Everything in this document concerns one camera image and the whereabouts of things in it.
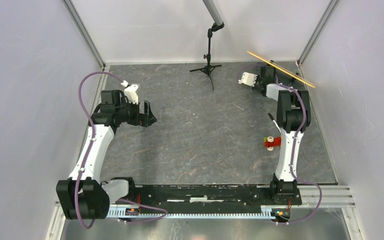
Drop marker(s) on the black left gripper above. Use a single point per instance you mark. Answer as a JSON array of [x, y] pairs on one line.
[[144, 119]]

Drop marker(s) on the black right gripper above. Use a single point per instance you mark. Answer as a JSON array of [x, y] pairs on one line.
[[254, 88]]

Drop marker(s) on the white black marker pen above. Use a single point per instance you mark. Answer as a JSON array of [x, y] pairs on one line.
[[274, 121]]

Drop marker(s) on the yellow framed whiteboard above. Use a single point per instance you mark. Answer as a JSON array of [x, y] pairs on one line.
[[283, 70]]

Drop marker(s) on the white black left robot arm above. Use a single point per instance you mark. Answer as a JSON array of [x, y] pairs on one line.
[[81, 195]]

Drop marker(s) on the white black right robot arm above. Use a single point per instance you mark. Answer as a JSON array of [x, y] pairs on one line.
[[293, 116]]

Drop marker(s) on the grey overhead pole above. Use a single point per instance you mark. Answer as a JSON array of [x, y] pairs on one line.
[[214, 13]]

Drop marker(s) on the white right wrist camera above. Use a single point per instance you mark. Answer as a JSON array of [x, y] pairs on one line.
[[248, 79]]

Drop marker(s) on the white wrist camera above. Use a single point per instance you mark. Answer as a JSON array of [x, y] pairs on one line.
[[130, 91], [248, 79]]

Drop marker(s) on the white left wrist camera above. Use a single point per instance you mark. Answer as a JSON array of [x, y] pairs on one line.
[[130, 91]]

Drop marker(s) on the black camera tripod stand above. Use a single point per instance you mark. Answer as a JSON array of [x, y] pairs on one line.
[[208, 68]]

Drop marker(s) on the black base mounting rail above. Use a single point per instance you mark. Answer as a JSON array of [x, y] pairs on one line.
[[230, 197]]

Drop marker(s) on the light blue cable duct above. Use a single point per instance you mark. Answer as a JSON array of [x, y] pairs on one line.
[[129, 212]]

